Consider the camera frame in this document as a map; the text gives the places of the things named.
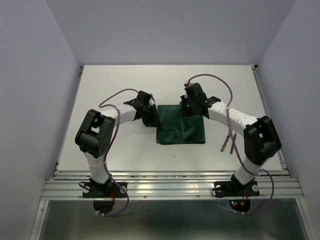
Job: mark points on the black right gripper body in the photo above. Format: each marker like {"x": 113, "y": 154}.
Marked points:
{"x": 187, "y": 108}

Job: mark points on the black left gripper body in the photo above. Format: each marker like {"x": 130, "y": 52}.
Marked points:
{"x": 150, "y": 116}

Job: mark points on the dark green cloth napkin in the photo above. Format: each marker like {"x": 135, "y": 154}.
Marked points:
{"x": 175, "y": 129}

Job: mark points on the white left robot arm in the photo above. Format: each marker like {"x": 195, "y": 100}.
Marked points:
{"x": 99, "y": 129}

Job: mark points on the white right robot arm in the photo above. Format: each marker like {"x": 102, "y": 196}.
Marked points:
{"x": 261, "y": 140}

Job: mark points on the steel fork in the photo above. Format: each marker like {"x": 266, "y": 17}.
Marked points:
{"x": 225, "y": 142}

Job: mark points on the steel table knife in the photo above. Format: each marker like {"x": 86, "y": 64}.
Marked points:
{"x": 232, "y": 146}

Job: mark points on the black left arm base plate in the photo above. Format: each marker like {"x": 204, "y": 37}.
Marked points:
{"x": 92, "y": 189}

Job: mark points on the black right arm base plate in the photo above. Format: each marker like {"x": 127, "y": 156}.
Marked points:
{"x": 233, "y": 188}

